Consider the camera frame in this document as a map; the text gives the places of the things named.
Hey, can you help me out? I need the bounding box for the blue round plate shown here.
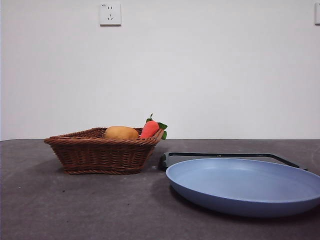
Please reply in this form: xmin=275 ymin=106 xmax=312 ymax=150
xmin=165 ymin=157 xmax=320 ymax=218

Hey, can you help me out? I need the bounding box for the yellow potato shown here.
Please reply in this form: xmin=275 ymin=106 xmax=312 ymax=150
xmin=103 ymin=125 xmax=140 ymax=140

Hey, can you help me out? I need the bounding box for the dark rectangular tray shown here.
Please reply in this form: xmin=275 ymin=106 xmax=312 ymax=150
xmin=158 ymin=151 xmax=309 ymax=172

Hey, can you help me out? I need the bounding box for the brown wicker basket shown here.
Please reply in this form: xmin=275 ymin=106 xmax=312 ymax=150
xmin=43 ymin=126 xmax=165 ymax=175

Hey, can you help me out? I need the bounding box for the white wall power socket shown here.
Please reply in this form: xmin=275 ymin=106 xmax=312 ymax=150
xmin=99 ymin=2 xmax=122 ymax=27

